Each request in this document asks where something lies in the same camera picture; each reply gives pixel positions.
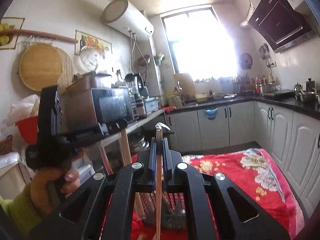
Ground silver microwave oven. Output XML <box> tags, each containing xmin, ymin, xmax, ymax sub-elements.
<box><xmin>62</xmin><ymin>87</ymin><xmax>135</xmax><ymax>132</ymax></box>

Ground wooden chopsticks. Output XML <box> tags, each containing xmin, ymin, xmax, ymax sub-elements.
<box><xmin>119</xmin><ymin>129</ymin><xmax>145</xmax><ymax>219</ymax></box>

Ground person's left hand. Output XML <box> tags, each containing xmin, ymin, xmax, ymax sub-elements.
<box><xmin>30</xmin><ymin>167</ymin><xmax>80</xmax><ymax>216</ymax></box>

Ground round wooden cutting board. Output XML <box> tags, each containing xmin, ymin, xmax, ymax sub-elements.
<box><xmin>18</xmin><ymin>43</ymin><xmax>62</xmax><ymax>92</ymax></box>

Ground kitchen window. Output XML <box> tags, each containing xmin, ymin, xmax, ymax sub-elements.
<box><xmin>162</xmin><ymin>6</ymin><xmax>239</xmax><ymax>81</ymax></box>

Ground steel bowl on counter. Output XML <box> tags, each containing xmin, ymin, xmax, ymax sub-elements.
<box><xmin>298</xmin><ymin>91</ymin><xmax>316</xmax><ymax>103</ymax></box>

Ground black blender jug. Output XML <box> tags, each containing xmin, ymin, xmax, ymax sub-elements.
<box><xmin>125</xmin><ymin>73</ymin><xmax>144</xmax><ymax>99</ymax></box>

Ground blue bag on cabinet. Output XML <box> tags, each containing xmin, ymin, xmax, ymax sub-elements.
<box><xmin>203</xmin><ymin>108</ymin><xmax>218</xmax><ymax>120</ymax></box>

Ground dark green utensil basket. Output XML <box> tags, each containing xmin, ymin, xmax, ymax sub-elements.
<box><xmin>137</xmin><ymin>192</ymin><xmax>187</xmax><ymax>230</ymax></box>

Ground woven round mat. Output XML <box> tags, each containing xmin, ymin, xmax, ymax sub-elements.
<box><xmin>56</xmin><ymin>47</ymin><xmax>74</xmax><ymax>94</ymax></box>

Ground wooden rolling pin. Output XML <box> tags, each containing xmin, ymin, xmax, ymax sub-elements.
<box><xmin>1</xmin><ymin>29</ymin><xmax>78</xmax><ymax>44</ymax></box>

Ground chopsticks pair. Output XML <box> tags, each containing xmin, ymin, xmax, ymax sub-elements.
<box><xmin>155</xmin><ymin>122</ymin><xmax>170</xmax><ymax>240</ymax></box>

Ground white water heater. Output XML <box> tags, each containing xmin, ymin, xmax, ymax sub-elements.
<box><xmin>101</xmin><ymin>0</ymin><xmax>154</xmax><ymax>40</ymax></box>

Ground red floral tablecloth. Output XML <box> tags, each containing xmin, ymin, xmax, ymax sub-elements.
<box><xmin>131</xmin><ymin>148</ymin><xmax>305</xmax><ymax>239</ymax></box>

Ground green sleeve forearm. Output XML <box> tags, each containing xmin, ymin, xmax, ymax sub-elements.
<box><xmin>0</xmin><ymin>183</ymin><xmax>42</xmax><ymax>237</ymax></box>

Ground red plastic basin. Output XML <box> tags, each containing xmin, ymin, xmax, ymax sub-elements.
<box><xmin>15</xmin><ymin>116</ymin><xmax>38</xmax><ymax>145</ymax></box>

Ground white lower kitchen cabinets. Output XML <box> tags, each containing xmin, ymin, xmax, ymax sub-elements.
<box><xmin>167</xmin><ymin>99</ymin><xmax>319</xmax><ymax>216</ymax></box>

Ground black range hood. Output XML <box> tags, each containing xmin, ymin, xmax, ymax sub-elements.
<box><xmin>248</xmin><ymin>0</ymin><xmax>315</xmax><ymax>53</ymax></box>

